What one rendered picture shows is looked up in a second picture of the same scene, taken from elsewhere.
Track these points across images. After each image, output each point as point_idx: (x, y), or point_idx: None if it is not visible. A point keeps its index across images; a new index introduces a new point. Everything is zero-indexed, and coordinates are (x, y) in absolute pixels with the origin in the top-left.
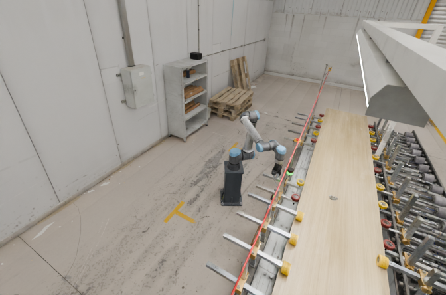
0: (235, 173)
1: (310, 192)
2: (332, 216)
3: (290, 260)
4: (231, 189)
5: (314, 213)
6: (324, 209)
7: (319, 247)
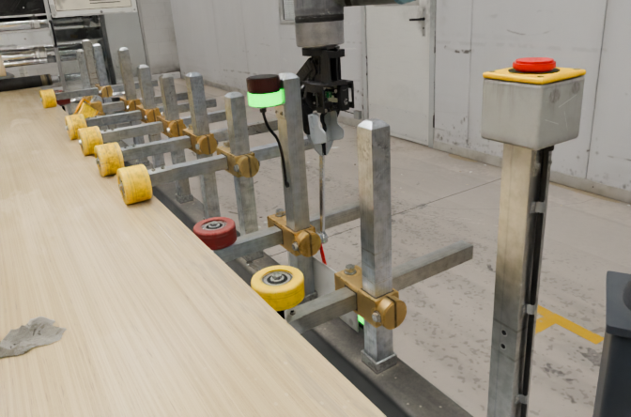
0: (607, 301)
1: (176, 279)
2: (10, 270)
3: (94, 162)
4: (597, 397)
5: (96, 235)
6: (57, 269)
7: (31, 198)
